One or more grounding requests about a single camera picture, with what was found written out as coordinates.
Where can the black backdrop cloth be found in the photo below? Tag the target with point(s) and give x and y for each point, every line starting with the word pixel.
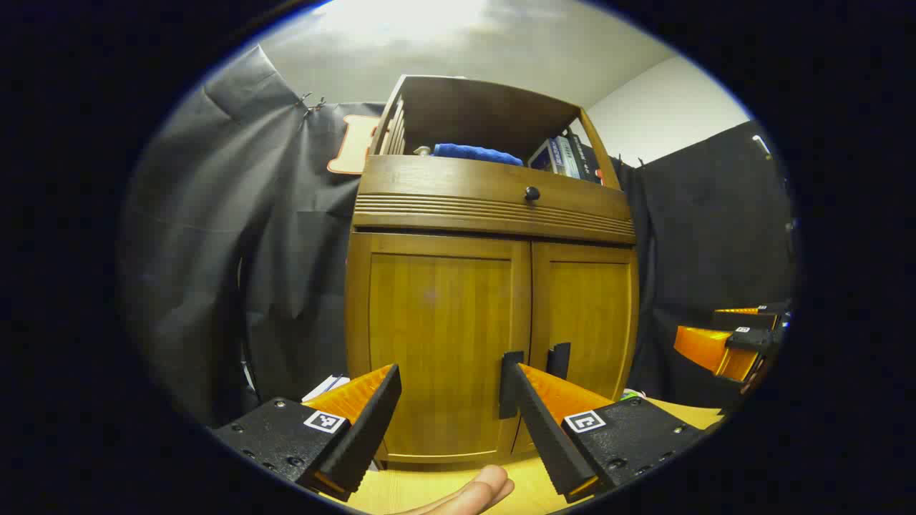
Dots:
pixel 236 250

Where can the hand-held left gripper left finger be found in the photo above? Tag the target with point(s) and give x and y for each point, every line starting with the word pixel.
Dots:
pixel 365 429

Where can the wooden cabinet door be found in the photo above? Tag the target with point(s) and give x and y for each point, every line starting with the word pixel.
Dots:
pixel 587 315
pixel 436 322

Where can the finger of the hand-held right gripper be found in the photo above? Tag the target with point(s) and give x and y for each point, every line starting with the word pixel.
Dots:
pixel 744 320
pixel 751 340

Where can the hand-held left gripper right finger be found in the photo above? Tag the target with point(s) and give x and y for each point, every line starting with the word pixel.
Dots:
pixel 551 443

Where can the row of standing books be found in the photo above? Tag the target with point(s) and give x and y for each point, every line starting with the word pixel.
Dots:
pixel 569 159

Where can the white printed booklet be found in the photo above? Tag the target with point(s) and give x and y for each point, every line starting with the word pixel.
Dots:
pixel 325 386

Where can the wooden drawer with black knob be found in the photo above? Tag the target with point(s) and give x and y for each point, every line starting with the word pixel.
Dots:
pixel 458 189

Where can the wooden double-door shoe cabinet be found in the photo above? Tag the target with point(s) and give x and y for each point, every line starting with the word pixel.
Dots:
pixel 494 107

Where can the folded blue towel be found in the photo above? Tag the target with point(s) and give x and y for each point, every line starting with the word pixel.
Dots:
pixel 476 154

